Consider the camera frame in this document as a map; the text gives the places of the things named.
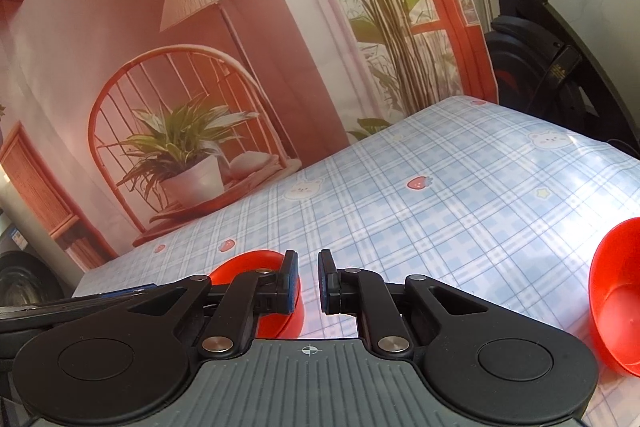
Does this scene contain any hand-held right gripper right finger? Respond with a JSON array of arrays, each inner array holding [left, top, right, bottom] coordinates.
[[318, 249, 494, 351]]

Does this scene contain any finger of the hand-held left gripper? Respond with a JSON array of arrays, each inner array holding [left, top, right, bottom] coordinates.
[[0, 284, 166, 334]]

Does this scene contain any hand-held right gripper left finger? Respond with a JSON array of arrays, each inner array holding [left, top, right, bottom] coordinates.
[[125, 249, 302, 355]]

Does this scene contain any red plastic bowl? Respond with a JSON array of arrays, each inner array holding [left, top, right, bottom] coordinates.
[[208, 249, 306, 341], [588, 216, 640, 379]]

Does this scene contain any grey washing machine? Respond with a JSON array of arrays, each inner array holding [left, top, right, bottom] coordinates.
[[0, 212, 76, 305]]

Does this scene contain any plaid printed tablecloth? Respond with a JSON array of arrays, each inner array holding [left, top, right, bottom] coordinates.
[[72, 95, 640, 427]]

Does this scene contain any printed room backdrop cloth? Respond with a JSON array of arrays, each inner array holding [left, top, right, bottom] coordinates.
[[0, 0, 501, 269]]

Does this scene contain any black exercise bike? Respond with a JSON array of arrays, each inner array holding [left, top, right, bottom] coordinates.
[[477, 0, 640, 158]]

